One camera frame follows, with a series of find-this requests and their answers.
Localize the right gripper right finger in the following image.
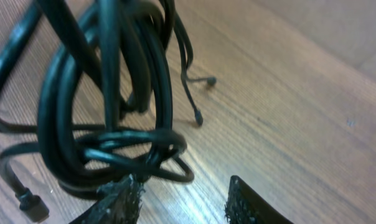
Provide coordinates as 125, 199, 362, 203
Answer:
224, 175, 293, 224

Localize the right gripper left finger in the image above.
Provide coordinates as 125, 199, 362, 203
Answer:
70, 175, 144, 224

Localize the thick black USB cable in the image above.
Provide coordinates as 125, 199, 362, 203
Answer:
0, 0, 195, 223

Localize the thin black multi-head cable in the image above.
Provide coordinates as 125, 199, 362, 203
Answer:
172, 12, 217, 128

